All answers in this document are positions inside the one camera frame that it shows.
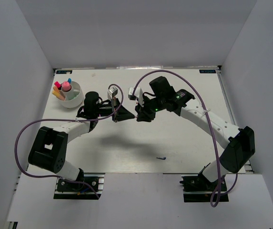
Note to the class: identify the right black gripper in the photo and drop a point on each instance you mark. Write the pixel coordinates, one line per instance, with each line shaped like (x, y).
(143, 115)

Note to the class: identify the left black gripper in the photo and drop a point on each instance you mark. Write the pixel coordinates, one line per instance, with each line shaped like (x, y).
(123, 114)

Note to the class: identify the pink glue bottle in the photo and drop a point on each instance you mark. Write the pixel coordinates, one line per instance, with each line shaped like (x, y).
(66, 86)

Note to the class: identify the orange pink highlighter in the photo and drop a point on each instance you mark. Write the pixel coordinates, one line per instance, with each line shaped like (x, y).
(58, 95)

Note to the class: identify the pink black highlighter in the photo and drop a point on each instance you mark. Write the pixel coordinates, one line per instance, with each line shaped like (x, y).
(58, 85)

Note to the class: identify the grey orange highlighter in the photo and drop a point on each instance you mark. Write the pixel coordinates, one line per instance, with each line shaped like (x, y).
(55, 88)

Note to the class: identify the red pen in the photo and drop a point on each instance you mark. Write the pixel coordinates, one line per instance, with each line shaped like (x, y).
(114, 106)

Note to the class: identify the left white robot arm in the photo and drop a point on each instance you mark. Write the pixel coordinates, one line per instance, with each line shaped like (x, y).
(50, 145)

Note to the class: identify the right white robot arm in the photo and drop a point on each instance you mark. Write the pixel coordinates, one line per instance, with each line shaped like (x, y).
(238, 143)

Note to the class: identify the white round organizer container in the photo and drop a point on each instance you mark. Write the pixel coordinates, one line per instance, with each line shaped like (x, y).
(69, 102)

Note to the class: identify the blue label sticker right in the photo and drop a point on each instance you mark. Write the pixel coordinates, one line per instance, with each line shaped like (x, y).
(206, 71)

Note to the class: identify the blue label sticker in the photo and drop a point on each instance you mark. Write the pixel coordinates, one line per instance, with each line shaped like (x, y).
(64, 72)
(206, 71)

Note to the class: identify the blue label sticker left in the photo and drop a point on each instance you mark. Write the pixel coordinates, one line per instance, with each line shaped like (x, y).
(64, 72)

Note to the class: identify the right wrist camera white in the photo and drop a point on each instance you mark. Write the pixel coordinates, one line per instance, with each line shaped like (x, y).
(136, 94)

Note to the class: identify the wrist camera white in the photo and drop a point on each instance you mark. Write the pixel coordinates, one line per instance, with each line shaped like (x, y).
(136, 94)
(112, 92)

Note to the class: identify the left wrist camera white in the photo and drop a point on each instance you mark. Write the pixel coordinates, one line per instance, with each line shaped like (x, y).
(112, 92)

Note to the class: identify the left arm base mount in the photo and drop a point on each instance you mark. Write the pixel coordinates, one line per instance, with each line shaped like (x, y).
(69, 191)

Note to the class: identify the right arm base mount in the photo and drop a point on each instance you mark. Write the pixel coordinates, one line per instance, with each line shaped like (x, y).
(195, 190)

